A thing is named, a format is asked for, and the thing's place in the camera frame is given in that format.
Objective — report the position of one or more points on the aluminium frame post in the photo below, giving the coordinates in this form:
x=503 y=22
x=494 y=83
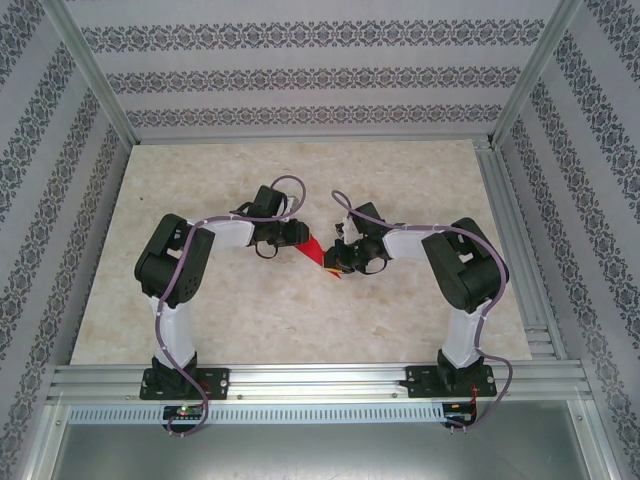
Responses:
x=88 y=65
x=538 y=65

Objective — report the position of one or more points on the grey sheet metal tray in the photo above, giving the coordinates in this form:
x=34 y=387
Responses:
x=320 y=455

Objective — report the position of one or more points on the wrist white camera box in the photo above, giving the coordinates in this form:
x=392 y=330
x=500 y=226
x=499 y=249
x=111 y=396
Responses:
x=290 y=210
x=346 y=227

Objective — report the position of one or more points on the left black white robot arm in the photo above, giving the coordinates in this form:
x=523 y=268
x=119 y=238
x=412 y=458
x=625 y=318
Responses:
x=170 y=270

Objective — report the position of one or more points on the red square paper sheet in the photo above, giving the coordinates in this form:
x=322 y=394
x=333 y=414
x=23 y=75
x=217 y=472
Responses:
x=312 y=250

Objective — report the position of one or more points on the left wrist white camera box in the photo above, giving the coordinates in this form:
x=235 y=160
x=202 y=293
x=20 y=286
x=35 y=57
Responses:
x=290 y=210

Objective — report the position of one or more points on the aluminium side rail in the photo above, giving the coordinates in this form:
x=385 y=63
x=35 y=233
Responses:
x=506 y=210

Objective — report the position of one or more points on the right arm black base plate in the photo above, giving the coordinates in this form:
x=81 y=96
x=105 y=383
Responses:
x=420 y=382

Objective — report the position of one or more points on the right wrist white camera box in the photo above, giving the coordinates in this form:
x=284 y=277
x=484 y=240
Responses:
x=346 y=227

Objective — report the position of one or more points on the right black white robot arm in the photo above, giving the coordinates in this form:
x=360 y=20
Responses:
x=465 y=275

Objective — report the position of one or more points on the wide aluminium mounting rail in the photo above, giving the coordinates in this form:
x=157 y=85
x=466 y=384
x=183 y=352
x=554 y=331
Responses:
x=320 y=382

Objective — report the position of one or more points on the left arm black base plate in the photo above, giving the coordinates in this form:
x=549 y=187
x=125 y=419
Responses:
x=217 y=382

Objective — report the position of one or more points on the thin aluminium wall rail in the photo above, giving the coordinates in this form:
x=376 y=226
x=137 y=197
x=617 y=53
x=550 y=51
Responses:
x=310 y=140

